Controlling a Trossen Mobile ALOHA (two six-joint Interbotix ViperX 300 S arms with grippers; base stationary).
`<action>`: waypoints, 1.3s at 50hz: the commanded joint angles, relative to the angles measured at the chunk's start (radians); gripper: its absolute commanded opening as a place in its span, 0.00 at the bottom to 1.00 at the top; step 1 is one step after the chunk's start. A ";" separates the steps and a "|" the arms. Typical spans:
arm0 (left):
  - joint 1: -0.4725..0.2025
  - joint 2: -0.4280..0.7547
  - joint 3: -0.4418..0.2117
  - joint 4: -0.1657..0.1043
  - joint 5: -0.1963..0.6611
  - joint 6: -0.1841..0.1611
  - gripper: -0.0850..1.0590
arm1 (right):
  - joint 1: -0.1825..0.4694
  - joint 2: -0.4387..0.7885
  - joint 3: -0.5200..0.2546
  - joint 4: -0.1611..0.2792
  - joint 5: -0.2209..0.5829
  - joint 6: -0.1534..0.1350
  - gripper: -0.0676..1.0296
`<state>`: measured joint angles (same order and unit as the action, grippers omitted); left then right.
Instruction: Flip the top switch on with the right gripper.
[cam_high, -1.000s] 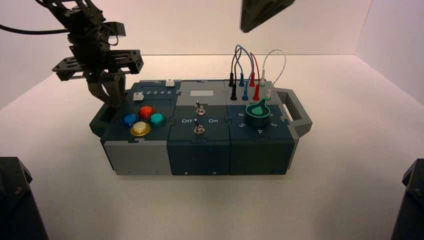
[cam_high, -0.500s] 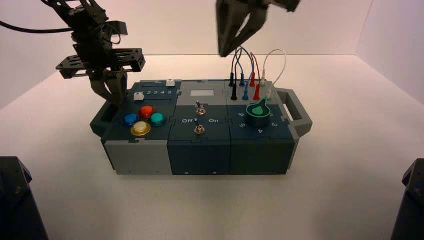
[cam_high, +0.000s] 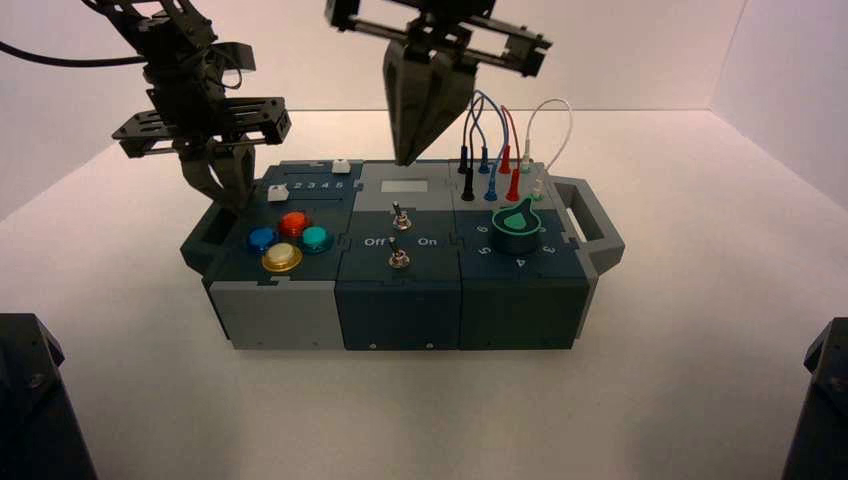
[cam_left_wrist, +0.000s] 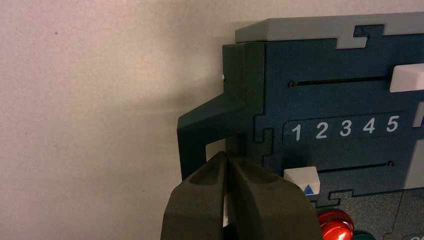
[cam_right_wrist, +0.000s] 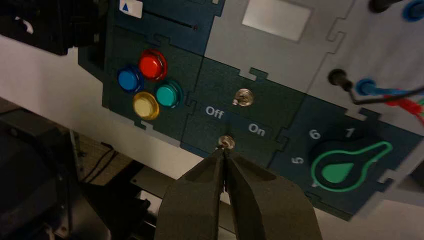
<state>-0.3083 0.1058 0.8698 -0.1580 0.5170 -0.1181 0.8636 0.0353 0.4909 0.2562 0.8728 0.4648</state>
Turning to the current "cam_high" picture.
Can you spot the white slider knob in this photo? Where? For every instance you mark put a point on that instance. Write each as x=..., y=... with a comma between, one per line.
x=277, y=193
x=342, y=166

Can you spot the green push button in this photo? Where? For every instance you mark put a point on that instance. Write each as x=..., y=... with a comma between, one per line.
x=316, y=238

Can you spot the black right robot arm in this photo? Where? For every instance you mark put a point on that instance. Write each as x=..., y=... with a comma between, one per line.
x=821, y=430

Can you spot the metal toggle switch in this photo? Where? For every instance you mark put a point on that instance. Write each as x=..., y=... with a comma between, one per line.
x=398, y=257
x=399, y=216

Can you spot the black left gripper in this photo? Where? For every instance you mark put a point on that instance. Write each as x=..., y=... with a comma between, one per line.
x=192, y=99

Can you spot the green rotary knob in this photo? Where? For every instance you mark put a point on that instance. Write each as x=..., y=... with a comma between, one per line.
x=516, y=233

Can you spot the dark teal grey control box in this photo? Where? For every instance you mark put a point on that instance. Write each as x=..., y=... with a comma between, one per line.
x=397, y=311

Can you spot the yellow push button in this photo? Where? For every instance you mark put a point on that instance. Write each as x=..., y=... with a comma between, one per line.
x=282, y=257

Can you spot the grey display panel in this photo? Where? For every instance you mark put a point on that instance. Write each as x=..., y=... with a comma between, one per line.
x=405, y=186

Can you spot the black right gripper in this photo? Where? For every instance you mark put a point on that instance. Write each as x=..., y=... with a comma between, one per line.
x=464, y=33

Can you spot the red push button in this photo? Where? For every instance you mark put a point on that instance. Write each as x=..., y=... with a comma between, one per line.
x=294, y=224

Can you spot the blue push button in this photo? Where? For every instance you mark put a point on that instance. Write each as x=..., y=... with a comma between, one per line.
x=263, y=238

